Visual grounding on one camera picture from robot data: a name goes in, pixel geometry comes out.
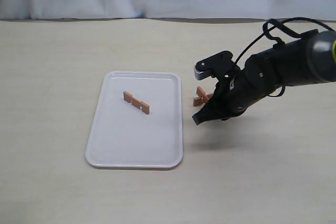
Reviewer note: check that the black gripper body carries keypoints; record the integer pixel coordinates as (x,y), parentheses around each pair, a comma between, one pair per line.
(232,98)

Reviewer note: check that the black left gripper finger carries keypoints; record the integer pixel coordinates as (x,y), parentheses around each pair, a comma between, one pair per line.
(210,111)

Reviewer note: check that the wooden notched puzzle piece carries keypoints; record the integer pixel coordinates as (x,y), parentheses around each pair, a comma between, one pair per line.
(129,98)

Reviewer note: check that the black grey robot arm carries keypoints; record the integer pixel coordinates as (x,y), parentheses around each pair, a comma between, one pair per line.
(306,61)

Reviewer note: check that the white rectangular plastic tray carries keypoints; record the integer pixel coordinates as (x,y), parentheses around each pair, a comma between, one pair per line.
(122,136)

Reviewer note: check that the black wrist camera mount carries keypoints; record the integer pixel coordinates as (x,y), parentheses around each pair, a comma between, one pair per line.
(217,66)

